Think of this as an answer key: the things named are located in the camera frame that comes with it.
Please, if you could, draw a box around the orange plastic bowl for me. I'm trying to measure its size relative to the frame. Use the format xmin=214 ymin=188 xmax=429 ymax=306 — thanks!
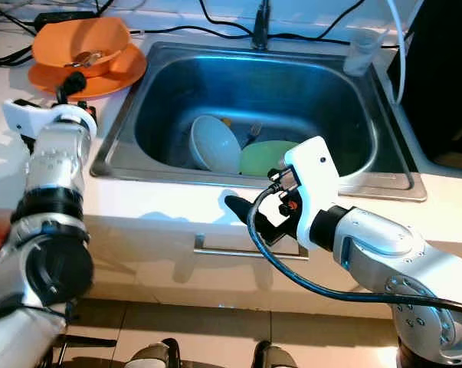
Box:
xmin=31 ymin=17 xmax=132 ymax=77

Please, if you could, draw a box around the orange plastic plate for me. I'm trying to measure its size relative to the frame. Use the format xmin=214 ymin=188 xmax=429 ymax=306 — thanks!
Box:
xmin=28 ymin=42 xmax=148 ymax=98

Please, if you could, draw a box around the green plate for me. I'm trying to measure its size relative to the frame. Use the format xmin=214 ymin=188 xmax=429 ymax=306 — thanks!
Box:
xmin=238 ymin=140 xmax=300 ymax=177

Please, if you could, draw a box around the metal fork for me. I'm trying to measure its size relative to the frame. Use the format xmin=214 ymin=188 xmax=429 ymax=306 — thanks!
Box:
xmin=244 ymin=123 xmax=264 ymax=146

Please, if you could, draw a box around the black power adapter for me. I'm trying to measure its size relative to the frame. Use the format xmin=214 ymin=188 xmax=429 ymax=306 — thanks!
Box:
xmin=34 ymin=11 xmax=97 ymax=30

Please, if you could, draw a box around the white bowl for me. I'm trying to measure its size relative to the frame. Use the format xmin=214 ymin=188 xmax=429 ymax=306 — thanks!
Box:
xmin=189 ymin=115 xmax=241 ymax=173

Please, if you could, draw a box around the stainless steel sink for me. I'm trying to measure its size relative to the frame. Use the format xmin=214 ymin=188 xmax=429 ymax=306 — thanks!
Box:
xmin=91 ymin=40 xmax=428 ymax=202

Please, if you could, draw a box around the white base cabinet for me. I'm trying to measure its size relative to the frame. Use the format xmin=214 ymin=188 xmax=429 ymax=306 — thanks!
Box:
xmin=85 ymin=215 xmax=400 ymax=315

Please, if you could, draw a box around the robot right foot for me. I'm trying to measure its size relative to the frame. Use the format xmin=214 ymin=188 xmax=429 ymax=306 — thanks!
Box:
xmin=252 ymin=341 xmax=297 ymax=368

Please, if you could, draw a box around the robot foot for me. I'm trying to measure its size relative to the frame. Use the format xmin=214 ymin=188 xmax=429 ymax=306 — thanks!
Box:
xmin=135 ymin=341 xmax=189 ymax=368
xmin=252 ymin=341 xmax=297 ymax=368

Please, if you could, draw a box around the clear glass cup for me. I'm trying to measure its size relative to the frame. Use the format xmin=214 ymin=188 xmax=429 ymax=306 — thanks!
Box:
xmin=343 ymin=29 xmax=385 ymax=76

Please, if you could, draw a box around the dark metal faucet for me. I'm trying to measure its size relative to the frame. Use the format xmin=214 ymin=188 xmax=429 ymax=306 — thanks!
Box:
xmin=252 ymin=0 xmax=271 ymax=51

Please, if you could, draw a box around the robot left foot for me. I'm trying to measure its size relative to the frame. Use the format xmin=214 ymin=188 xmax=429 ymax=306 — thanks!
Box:
xmin=135 ymin=341 xmax=189 ymax=368

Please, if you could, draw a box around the black countertop appliance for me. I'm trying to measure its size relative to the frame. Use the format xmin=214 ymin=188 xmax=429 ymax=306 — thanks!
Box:
xmin=388 ymin=0 xmax=462 ymax=154

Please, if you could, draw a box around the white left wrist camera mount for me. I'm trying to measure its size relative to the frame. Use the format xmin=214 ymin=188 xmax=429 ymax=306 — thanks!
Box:
xmin=2 ymin=98 xmax=98 ymax=143

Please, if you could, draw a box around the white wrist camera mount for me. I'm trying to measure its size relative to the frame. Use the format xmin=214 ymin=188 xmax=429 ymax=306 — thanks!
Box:
xmin=284 ymin=136 xmax=341 ymax=250
xmin=2 ymin=98 xmax=98 ymax=143

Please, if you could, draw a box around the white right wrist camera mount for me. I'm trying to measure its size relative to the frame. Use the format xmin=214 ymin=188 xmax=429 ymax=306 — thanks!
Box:
xmin=284 ymin=136 xmax=341 ymax=250

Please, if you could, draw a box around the long metal drawer handle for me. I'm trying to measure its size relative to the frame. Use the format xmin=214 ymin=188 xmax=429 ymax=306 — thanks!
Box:
xmin=194 ymin=234 xmax=310 ymax=261

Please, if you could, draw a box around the white hose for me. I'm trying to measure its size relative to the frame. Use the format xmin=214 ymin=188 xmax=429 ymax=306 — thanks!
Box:
xmin=388 ymin=0 xmax=411 ymax=104

